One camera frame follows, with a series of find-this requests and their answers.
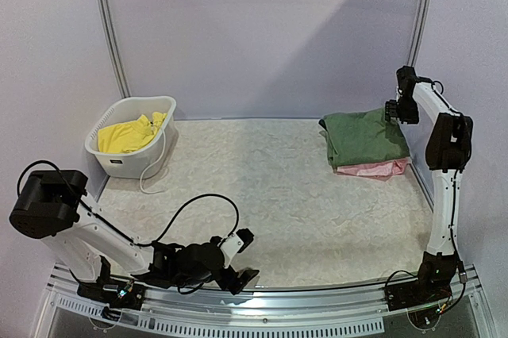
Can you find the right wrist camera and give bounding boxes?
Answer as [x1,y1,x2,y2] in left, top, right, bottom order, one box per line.
[396,66,433,98]

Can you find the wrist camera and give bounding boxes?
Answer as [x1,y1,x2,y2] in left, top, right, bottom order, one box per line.
[396,66,433,98]
[217,228,254,267]

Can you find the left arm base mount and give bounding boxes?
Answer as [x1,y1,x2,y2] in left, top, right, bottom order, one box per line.
[71,255,147,322]

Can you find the white plastic laundry basket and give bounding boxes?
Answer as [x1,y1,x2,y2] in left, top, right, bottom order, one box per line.
[84,96,179,179]

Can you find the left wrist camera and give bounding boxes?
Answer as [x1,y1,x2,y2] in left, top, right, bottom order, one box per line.
[217,228,254,267]

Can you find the green sleeveless shirt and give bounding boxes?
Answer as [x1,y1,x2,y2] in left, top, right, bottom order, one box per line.
[318,108,410,169]

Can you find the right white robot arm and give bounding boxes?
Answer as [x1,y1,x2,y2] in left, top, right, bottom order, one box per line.
[385,74,473,303]

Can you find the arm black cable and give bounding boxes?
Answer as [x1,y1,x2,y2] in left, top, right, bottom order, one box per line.
[16,159,241,295]
[384,79,468,307]

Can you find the yellow garment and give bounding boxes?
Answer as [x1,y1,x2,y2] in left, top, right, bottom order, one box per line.
[98,112,167,154]

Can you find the aluminium front rail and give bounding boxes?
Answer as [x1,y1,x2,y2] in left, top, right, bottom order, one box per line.
[35,264,496,337]

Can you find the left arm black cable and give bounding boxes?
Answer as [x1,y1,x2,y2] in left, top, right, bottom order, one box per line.
[16,159,241,295]

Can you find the pink folded shorts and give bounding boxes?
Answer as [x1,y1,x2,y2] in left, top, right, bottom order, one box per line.
[334,157,411,178]

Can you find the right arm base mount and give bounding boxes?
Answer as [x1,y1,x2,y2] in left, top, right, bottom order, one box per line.
[383,252,468,330]

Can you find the aluminium corner post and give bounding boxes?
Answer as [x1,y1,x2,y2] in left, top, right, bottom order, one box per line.
[97,0,131,98]
[391,0,437,127]

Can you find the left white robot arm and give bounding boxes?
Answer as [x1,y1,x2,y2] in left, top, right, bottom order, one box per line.
[9,169,259,302]

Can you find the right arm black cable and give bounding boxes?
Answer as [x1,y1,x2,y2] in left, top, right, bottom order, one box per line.
[384,79,468,307]

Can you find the right aluminium corner post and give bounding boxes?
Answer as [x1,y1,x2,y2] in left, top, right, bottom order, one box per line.
[391,0,437,127]

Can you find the left aluminium corner post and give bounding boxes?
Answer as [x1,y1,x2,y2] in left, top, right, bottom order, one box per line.
[97,0,131,98]

